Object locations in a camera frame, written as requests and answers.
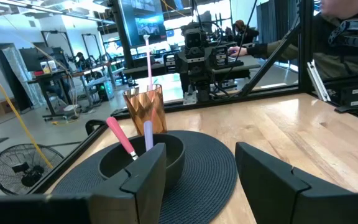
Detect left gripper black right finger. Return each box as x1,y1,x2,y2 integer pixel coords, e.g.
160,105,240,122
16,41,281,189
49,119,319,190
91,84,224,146
234,142,354,224

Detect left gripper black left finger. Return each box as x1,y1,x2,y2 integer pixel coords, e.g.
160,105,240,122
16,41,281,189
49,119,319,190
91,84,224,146
88,142,167,224

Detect black bowl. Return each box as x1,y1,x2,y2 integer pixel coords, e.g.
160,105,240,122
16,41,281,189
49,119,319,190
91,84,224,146
98,133,186,190

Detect pink drinking straw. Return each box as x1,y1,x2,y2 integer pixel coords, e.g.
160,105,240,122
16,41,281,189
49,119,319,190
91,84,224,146
143,34,154,91

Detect purple-handled metal spoon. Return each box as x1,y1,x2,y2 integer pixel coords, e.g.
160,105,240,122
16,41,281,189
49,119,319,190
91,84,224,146
143,120,154,152

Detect pink-handled metal utensil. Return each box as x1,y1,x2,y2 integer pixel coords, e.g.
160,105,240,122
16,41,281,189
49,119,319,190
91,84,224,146
106,116,139,161

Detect amber faceted plastic cup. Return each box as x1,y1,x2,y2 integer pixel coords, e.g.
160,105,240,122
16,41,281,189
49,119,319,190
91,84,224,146
122,83,168,136

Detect person's hand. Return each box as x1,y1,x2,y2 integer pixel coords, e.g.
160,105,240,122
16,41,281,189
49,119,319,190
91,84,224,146
228,45,249,58

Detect grey desk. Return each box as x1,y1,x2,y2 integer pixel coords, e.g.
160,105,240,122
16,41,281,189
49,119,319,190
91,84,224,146
122,55,261,82

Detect round dark woven placemat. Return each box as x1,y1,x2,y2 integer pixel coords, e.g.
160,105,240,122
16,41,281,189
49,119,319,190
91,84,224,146
52,130,238,224

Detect large monitor screen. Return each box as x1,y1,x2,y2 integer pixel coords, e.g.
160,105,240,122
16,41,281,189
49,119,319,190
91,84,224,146
116,0,168,48

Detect computer tower green light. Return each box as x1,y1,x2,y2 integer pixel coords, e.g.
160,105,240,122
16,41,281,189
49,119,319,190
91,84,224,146
96,80,115,101

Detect black flat clamp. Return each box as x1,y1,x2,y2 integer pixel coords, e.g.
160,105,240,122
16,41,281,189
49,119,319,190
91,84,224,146
334,105,358,113

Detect black drawer box white labels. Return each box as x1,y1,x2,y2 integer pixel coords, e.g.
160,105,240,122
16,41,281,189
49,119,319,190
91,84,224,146
323,76,358,121

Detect black floor fan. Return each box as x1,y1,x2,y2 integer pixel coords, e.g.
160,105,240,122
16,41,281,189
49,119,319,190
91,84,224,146
0,143,65,196

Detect person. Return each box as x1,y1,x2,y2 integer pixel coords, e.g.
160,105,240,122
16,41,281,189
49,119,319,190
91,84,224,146
247,0,358,80

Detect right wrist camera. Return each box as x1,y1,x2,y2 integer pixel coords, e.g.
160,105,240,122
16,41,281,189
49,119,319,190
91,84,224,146
184,28,203,50

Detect silver metal bracket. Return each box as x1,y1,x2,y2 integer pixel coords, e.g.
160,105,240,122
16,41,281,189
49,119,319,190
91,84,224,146
183,90,198,106

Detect black curved handle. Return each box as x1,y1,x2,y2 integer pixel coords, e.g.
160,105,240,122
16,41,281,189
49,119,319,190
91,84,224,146
85,119,107,136

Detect black aluminium table frame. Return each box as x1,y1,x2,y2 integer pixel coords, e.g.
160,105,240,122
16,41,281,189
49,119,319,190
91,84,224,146
28,0,358,195

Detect silver aluminium rail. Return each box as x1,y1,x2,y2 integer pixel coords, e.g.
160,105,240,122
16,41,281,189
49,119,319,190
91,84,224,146
306,60,331,103

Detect thin yellow cable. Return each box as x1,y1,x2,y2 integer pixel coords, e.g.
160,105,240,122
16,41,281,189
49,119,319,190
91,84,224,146
1,15,80,126

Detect yellow strap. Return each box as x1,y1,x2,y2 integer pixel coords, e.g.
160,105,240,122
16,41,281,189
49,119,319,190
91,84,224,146
0,55,55,170

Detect black cable chain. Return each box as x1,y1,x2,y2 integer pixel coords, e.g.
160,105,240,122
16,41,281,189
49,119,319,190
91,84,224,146
327,14,358,75

